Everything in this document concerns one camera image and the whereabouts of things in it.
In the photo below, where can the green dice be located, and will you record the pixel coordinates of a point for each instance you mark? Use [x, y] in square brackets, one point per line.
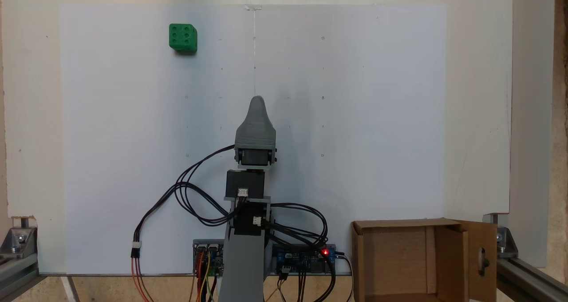
[183, 37]

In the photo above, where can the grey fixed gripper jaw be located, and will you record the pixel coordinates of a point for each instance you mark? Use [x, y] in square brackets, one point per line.
[256, 120]

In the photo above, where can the white paper sheet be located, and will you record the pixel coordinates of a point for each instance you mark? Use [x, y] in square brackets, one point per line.
[355, 115]

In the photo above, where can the blue circuit board red LED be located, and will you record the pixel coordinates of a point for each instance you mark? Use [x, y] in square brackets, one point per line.
[306, 260]

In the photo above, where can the brown cardboard box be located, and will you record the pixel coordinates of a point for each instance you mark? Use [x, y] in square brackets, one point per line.
[395, 262]

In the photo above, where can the clear tape strip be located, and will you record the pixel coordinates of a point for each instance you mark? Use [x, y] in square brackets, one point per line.
[253, 7]

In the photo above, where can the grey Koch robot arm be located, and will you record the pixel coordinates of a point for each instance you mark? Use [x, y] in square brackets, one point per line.
[242, 257]

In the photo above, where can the metal corner bracket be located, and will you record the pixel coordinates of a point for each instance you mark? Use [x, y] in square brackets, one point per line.
[17, 240]
[503, 240]

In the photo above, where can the aluminium frame post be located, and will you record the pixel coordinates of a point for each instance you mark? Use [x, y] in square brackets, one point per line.
[528, 280]
[17, 266]

